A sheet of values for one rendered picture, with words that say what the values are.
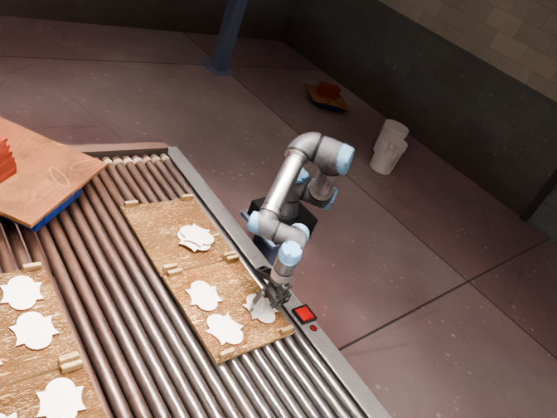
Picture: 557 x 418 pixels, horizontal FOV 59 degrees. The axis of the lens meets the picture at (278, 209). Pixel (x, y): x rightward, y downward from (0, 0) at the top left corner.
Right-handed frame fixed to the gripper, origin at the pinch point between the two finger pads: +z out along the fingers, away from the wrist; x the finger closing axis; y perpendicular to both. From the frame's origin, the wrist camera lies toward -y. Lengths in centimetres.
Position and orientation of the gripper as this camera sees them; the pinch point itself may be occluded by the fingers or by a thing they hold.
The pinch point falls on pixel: (264, 304)
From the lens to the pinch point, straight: 191.8
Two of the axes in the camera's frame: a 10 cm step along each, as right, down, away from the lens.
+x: 7.9, -2.5, 5.5
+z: -2.5, 7.0, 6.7
